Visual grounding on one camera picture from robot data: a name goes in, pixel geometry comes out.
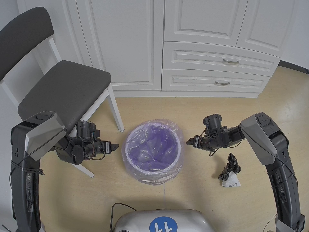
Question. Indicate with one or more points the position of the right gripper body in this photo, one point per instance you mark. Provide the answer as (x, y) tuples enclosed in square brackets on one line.
[(200, 142)]

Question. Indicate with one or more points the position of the white chair with grey seat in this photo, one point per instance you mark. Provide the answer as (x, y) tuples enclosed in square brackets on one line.
[(67, 86)]

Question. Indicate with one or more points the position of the white trash bin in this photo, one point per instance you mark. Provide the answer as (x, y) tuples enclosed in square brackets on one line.
[(179, 150)]

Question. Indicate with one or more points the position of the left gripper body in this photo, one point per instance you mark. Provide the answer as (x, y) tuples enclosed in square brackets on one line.
[(103, 148)]

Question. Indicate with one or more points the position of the crumpled black plastic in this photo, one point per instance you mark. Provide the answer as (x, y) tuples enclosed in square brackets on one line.
[(230, 166)]

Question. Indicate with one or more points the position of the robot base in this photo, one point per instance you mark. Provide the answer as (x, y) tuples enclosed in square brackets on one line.
[(144, 220)]

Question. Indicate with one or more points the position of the purple plastic bag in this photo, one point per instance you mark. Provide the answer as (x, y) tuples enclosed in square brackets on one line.
[(149, 142)]

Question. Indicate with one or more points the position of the crumpled white paper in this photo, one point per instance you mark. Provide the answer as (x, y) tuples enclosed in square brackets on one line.
[(232, 181)]

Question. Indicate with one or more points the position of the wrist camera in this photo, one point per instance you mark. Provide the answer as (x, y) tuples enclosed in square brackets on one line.
[(213, 121), (85, 129)]

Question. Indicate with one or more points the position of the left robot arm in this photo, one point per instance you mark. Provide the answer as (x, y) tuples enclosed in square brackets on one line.
[(24, 177)]

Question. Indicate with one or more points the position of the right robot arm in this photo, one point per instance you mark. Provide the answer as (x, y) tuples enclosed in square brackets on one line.
[(265, 139)]

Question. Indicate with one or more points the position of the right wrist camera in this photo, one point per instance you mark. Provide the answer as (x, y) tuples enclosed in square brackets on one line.
[(213, 121)]

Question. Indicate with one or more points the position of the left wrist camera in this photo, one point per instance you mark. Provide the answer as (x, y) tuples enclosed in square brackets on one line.
[(85, 129)]

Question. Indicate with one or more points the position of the white wardrobe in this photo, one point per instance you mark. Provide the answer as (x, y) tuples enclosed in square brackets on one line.
[(198, 57)]

